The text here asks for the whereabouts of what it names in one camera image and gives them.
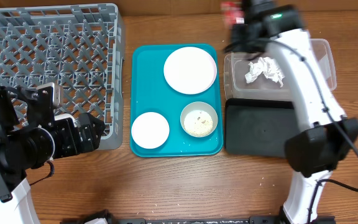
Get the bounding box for grey plastic dish rack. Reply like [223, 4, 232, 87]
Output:
[0, 3, 125, 150]

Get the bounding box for small pink plate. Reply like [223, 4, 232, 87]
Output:
[131, 112, 170, 149]

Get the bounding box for clear plastic bin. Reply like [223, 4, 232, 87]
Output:
[224, 39, 337, 101]

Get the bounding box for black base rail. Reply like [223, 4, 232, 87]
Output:
[60, 208, 336, 224]

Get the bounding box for rice pile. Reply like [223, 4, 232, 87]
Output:
[183, 110, 213, 137]

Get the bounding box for large white plate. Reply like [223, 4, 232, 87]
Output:
[163, 47, 217, 95]

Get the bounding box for white tissue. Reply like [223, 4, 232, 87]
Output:
[245, 57, 285, 88]

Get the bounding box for teal serving tray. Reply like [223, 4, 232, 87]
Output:
[131, 44, 224, 157]

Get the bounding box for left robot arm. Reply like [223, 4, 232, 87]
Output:
[0, 83, 105, 223]

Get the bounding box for black tray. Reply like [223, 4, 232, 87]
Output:
[224, 98, 300, 159]

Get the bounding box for grey-green bowl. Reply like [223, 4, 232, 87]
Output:
[180, 101, 219, 138]

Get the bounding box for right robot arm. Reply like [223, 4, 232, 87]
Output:
[224, 0, 358, 223]

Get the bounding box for red snack wrapper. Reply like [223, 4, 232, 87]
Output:
[221, 1, 244, 29]

